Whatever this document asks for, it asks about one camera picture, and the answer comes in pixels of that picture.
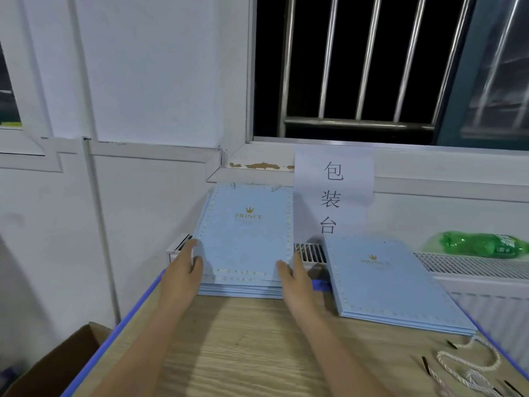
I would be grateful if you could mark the person's left hand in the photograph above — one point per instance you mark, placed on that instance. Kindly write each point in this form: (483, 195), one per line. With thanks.
(180, 283)

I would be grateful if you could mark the stack of finished blue bags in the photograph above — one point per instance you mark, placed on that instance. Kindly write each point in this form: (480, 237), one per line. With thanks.
(240, 287)

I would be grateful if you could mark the metal window grille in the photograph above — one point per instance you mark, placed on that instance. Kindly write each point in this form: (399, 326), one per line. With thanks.
(355, 124)

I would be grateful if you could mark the white paper sign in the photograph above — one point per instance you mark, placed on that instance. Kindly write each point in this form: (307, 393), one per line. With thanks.
(335, 190)

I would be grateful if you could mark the person's right forearm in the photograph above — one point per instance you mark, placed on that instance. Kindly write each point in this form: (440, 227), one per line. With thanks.
(339, 359)

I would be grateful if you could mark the teal framed sliding window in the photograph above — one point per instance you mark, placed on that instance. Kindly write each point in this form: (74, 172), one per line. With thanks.
(496, 70)

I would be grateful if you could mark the person's left forearm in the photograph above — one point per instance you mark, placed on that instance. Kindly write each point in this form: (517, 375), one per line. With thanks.
(140, 359)

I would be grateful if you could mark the stack of blue paper bags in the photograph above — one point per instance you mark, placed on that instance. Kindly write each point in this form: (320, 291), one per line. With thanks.
(397, 281)

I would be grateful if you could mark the green plastic bottle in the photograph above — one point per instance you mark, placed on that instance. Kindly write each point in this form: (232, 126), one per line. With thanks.
(483, 244)

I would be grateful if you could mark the person's right hand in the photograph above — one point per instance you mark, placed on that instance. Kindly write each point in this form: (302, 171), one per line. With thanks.
(297, 285)

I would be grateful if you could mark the blue-edged wooden desk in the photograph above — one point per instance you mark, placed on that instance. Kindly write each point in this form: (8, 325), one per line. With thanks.
(248, 351)

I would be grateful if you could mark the brown cardboard box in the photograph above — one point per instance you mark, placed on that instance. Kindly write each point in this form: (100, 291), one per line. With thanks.
(58, 364)

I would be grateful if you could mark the white framed window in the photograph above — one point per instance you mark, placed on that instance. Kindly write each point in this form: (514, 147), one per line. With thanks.
(25, 136)

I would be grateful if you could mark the white radiator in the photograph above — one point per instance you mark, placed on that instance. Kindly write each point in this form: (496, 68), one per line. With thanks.
(496, 318)

